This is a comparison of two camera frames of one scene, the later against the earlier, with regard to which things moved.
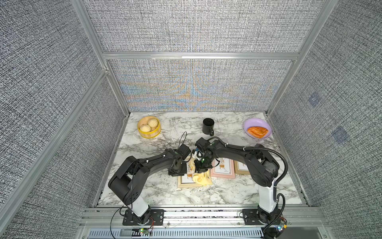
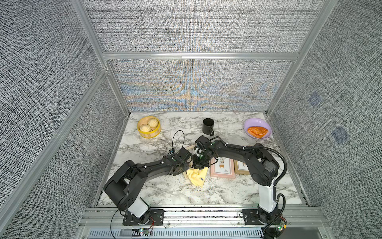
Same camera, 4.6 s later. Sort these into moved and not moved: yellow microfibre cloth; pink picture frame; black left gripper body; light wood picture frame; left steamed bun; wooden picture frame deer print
Moved: light wood picture frame; yellow microfibre cloth
Not moved: black left gripper body; pink picture frame; left steamed bun; wooden picture frame deer print
